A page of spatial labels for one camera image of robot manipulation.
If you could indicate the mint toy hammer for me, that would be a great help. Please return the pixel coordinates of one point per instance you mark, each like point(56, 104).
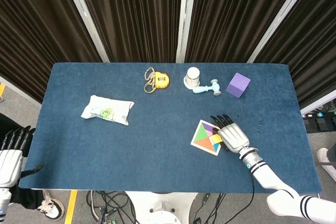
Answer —
point(203, 89)

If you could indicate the wooden tangram puzzle tray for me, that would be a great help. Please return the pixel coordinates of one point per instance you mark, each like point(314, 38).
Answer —
point(196, 144)

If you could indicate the green triangle tangram piece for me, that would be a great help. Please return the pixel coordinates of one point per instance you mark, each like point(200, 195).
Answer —
point(201, 132)

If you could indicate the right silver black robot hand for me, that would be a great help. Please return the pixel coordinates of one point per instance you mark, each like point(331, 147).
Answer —
point(232, 136)

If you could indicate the orange triangle tangram piece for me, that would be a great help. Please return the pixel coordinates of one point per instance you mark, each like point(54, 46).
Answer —
point(207, 145)

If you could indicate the black power strip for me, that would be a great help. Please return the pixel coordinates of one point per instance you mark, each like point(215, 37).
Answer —
point(319, 123)

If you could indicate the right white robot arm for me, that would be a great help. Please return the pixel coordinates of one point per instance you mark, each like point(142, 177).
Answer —
point(265, 174)

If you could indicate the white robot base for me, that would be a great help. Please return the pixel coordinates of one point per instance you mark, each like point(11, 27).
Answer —
point(160, 208)

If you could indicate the dark brown curtain panel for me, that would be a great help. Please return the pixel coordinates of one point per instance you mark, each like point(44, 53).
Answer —
point(231, 16)
point(136, 16)
point(34, 30)
point(312, 51)

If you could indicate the purple foam cube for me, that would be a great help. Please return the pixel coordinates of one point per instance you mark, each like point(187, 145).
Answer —
point(237, 86)

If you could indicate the yellow tape measure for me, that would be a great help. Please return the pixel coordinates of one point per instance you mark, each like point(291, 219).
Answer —
point(161, 80)

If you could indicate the yellow square puzzle piece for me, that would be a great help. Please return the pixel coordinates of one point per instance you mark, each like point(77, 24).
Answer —
point(215, 139)

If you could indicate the white paper cup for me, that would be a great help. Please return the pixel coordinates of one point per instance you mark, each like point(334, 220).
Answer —
point(193, 77)

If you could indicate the white black sneaker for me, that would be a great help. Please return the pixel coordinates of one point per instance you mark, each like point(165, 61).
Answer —
point(51, 207)

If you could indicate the white green snack bag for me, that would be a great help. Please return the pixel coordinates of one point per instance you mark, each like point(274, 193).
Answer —
point(107, 110)

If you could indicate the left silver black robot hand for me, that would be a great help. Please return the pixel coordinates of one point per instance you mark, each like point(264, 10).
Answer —
point(9, 165)

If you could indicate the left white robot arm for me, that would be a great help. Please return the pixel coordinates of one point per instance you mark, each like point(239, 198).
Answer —
point(4, 203)

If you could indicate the blue fabric table cover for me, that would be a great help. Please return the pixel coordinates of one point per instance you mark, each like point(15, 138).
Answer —
point(157, 142)

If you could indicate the cyan triangle tangram piece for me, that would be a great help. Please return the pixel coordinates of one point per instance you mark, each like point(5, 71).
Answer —
point(216, 147)

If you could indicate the white frame post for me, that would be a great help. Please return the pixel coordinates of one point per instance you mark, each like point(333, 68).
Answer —
point(86, 22)
point(278, 24)
point(185, 24)

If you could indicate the purple parallelogram tangram piece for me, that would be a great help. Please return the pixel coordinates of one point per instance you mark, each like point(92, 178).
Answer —
point(210, 127)

